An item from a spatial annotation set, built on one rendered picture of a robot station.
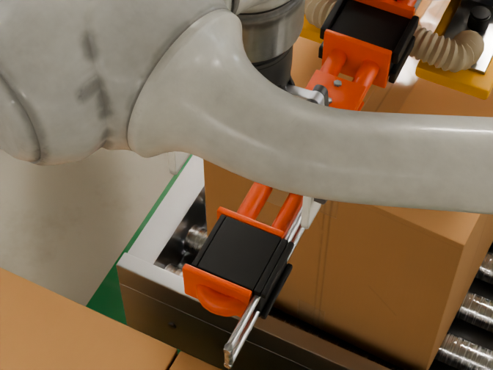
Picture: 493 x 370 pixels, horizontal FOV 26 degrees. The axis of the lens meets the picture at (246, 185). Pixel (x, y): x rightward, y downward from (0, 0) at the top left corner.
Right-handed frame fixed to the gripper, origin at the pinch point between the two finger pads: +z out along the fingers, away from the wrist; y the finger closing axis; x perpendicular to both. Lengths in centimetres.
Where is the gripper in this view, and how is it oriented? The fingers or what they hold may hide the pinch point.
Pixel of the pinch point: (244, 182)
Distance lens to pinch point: 98.6
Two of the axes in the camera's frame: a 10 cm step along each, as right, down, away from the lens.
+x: -4.5, 7.2, -5.3
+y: -8.9, -3.7, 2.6
